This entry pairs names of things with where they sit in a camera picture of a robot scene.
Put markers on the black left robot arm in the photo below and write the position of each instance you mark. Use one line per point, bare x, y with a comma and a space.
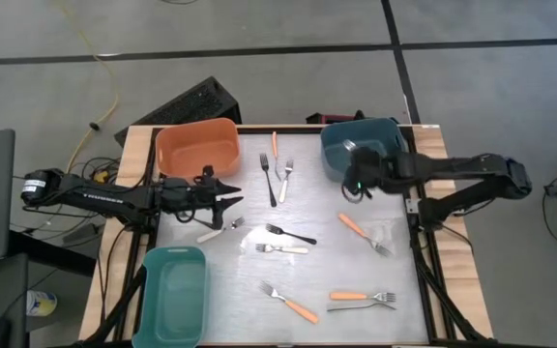
114, 198

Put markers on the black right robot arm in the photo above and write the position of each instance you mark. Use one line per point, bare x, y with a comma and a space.
452, 166

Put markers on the orange plastic bin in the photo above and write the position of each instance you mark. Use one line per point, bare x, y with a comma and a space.
196, 150

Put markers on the red and black tool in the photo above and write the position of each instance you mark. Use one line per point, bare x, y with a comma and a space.
334, 118

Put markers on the dark blue plastic bin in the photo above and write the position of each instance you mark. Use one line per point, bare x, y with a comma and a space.
380, 135

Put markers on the white yellow blue can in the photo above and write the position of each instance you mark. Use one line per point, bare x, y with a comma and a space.
41, 303

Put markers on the black desk board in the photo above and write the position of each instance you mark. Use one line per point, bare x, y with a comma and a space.
51, 253

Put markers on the teal plastic bin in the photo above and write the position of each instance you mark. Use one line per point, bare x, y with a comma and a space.
177, 299

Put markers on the black aluminium table frame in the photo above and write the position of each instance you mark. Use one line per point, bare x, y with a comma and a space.
283, 129

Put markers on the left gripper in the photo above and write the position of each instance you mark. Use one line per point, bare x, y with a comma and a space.
201, 198

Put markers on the yellow power plug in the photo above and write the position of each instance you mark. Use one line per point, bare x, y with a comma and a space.
99, 176

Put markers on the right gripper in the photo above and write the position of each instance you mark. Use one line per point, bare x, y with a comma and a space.
365, 169

